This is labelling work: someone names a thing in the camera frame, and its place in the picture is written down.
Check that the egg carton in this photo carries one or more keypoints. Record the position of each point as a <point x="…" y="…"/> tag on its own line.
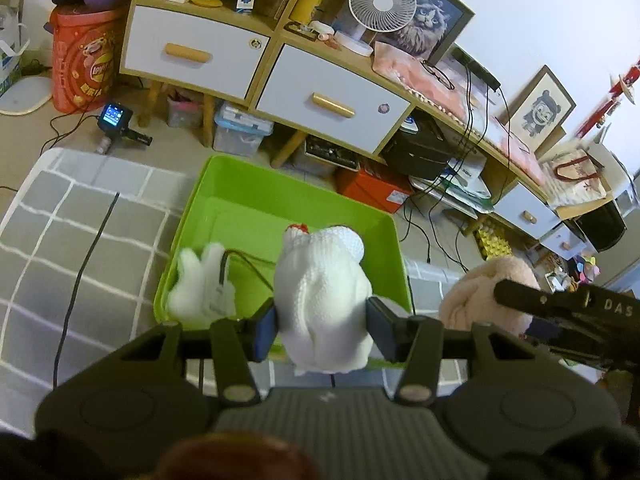
<point x="492" y="242"/>

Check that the white rabbit plush toy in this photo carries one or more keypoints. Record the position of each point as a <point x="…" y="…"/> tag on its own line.
<point x="195" y="285"/>

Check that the wooden cabinet with white drawers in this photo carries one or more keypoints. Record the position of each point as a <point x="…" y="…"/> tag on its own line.
<point x="263" y="72"/>

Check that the white desk fan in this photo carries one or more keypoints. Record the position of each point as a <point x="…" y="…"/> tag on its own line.
<point x="382" y="2"/>

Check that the green plastic box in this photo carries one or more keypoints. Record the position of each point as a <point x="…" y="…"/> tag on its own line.
<point x="235" y="210"/>

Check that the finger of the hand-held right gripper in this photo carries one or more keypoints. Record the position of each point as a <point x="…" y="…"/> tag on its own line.
<point x="550" y="300"/>
<point x="547" y="331"/>

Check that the clear plastic storage box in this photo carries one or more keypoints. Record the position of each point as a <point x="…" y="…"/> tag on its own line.
<point x="240" y="130"/>

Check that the white flat scale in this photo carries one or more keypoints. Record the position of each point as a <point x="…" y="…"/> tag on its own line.
<point x="22" y="95"/>

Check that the small black screen device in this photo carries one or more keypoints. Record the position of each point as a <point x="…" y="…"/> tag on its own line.
<point x="112" y="117"/>

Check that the grey checkered blanket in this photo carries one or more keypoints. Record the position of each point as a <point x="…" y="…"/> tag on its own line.
<point x="50" y="240"/>

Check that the orange shoebox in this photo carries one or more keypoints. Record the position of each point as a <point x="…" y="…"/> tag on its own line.
<point x="370" y="187"/>

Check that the stack of papers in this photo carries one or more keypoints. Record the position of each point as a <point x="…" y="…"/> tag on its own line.
<point x="465" y="180"/>

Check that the white knitted plush toy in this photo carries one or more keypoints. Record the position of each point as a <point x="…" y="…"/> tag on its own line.
<point x="320" y="290"/>

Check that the framed cat picture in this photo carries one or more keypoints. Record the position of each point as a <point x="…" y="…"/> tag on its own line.
<point x="430" y="15"/>

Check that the pink desk cloth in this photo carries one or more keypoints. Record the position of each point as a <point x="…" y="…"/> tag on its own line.
<point x="400" y="65"/>

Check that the black power strip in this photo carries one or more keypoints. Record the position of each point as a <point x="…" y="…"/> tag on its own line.
<point x="477" y="67"/>

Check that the eyeglasses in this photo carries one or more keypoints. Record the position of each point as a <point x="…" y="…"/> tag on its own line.
<point x="436" y="72"/>

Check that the large white drawer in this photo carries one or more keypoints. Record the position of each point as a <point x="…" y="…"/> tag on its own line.
<point x="300" y="75"/>
<point x="150" y="45"/>

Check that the small white drawer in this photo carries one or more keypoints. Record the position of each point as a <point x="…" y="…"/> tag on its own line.
<point x="510" y="205"/>
<point x="555" y="240"/>

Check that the framed cartoon picture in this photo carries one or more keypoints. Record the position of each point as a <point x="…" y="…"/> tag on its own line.
<point x="540" y="110"/>

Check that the red snack bucket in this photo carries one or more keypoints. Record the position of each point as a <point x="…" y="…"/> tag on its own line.
<point x="85" y="60"/>

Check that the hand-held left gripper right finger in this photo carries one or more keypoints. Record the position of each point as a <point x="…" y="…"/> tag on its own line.
<point x="378" y="331"/>

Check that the black bin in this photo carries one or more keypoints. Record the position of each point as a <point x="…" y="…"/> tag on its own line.
<point x="602" y="225"/>

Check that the small clear plastic box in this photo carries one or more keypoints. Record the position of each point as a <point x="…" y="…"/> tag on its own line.
<point x="184" y="112"/>

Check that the black printer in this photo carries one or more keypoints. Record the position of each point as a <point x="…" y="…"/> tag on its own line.
<point x="417" y="147"/>

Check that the canvas tote bag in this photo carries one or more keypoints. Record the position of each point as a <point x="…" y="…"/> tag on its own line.
<point x="575" y="180"/>

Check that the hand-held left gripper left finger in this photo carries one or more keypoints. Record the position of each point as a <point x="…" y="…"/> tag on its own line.
<point x="265" y="332"/>

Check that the white plastic bag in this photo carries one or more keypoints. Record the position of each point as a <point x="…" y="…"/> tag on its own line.
<point x="7" y="60"/>

